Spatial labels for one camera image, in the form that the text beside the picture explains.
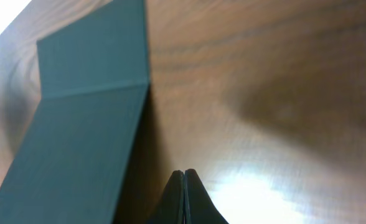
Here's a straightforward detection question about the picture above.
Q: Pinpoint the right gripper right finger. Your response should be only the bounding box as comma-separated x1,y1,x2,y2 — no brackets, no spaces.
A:
184,169,228,224

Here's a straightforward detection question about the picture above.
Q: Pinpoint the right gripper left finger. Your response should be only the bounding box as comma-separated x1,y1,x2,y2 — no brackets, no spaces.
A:
146,170,184,224

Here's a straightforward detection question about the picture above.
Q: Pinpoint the black gift box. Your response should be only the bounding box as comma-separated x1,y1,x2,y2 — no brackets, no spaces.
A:
0,0,149,224

